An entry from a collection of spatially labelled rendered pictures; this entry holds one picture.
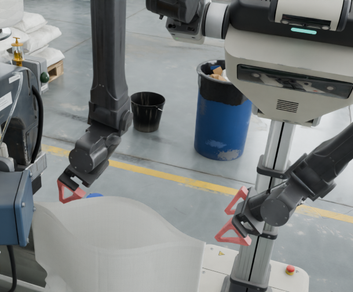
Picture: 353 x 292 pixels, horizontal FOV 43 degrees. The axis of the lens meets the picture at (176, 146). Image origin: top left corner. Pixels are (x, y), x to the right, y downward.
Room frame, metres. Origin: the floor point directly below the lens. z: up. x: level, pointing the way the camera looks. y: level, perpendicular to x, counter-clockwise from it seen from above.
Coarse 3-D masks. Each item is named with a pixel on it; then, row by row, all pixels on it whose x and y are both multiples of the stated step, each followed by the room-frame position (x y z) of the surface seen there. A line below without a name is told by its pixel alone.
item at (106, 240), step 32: (32, 224) 0.88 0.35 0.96; (64, 224) 0.89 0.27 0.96; (96, 224) 0.92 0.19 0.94; (128, 224) 0.93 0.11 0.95; (160, 224) 0.87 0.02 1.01; (64, 256) 0.81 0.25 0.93; (96, 256) 0.74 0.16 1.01; (128, 256) 0.74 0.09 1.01; (160, 256) 0.77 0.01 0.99; (192, 256) 0.79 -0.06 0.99; (64, 288) 0.81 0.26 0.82; (96, 288) 0.74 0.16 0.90; (128, 288) 0.74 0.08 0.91; (160, 288) 0.77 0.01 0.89; (192, 288) 0.79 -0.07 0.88
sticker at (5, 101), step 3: (9, 93) 0.95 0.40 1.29; (3, 96) 0.92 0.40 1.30; (6, 96) 0.93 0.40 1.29; (9, 96) 0.94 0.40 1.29; (0, 99) 0.91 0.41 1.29; (3, 99) 0.92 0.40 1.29; (6, 99) 0.93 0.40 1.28; (9, 99) 0.94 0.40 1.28; (0, 102) 0.91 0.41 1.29; (3, 102) 0.92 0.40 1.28; (6, 102) 0.93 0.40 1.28; (9, 102) 0.94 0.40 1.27; (0, 105) 0.91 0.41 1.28; (3, 105) 0.92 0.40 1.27; (6, 105) 0.93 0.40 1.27; (0, 108) 0.91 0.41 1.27; (3, 108) 0.92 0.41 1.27
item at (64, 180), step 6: (66, 168) 0.81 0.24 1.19; (66, 174) 0.81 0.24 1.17; (60, 180) 0.79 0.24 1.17; (66, 180) 0.79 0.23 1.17; (72, 180) 0.80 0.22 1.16; (60, 186) 0.80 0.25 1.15; (66, 186) 0.79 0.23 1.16; (72, 186) 0.79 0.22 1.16; (78, 186) 0.80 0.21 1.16; (60, 192) 0.81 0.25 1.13; (78, 192) 0.79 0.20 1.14; (84, 192) 0.79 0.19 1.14; (60, 198) 0.81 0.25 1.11; (66, 198) 0.81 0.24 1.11; (72, 198) 0.79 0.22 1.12; (78, 198) 0.78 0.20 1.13
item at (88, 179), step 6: (102, 162) 0.82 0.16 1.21; (108, 162) 0.89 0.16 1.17; (72, 168) 0.81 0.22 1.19; (96, 168) 0.82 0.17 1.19; (102, 168) 0.86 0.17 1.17; (72, 174) 0.81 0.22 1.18; (78, 174) 0.80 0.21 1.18; (84, 174) 0.81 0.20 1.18; (90, 174) 0.82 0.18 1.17; (96, 174) 0.83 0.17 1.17; (84, 180) 0.80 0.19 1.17; (90, 180) 0.81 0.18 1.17
